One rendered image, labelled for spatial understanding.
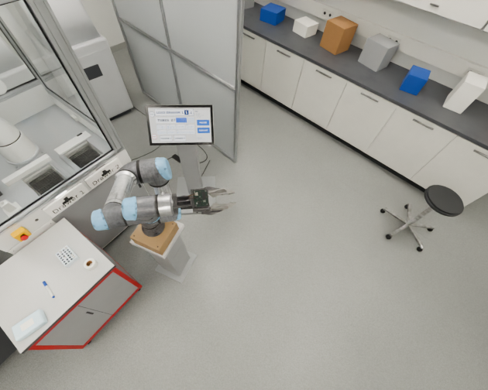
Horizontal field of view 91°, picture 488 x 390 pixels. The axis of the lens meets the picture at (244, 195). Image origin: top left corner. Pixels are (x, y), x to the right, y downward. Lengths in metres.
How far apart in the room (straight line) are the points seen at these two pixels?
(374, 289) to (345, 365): 0.76
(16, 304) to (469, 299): 3.74
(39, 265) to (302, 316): 2.09
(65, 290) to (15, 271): 0.38
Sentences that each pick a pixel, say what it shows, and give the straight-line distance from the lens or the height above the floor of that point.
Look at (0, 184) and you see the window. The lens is 1.93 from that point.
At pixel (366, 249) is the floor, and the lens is 2.96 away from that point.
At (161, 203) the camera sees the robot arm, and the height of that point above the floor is 1.75.
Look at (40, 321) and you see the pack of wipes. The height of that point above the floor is 0.80.
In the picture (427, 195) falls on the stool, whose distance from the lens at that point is 2.84.
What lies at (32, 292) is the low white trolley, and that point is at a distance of 2.09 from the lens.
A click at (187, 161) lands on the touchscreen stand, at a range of 2.37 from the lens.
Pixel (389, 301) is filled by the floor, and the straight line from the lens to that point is 2.89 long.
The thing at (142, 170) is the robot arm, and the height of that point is 1.50.
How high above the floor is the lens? 2.42
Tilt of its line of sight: 58 degrees down
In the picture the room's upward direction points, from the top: 6 degrees clockwise
